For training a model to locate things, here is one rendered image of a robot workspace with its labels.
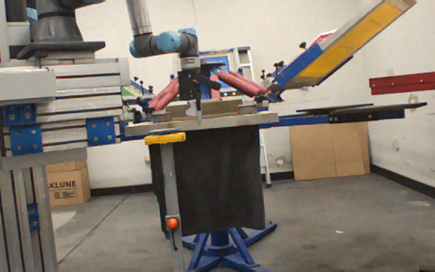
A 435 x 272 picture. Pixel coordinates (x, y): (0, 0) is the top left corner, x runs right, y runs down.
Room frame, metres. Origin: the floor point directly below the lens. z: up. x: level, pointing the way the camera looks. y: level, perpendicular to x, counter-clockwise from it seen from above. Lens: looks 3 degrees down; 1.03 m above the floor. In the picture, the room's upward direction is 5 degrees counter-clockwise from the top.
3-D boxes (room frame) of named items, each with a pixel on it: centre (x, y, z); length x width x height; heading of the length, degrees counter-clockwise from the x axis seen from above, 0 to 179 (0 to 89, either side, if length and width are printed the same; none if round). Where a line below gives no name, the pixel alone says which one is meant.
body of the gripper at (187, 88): (1.94, 0.04, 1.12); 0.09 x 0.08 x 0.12; 88
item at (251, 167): (2.02, 0.01, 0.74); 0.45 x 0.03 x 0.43; 88
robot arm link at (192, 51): (1.94, 0.04, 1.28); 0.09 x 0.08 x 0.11; 149
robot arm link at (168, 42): (1.86, 0.10, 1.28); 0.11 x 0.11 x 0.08; 59
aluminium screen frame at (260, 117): (2.32, 0.01, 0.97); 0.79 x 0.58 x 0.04; 178
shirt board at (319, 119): (3.02, -0.59, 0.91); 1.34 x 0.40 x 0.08; 58
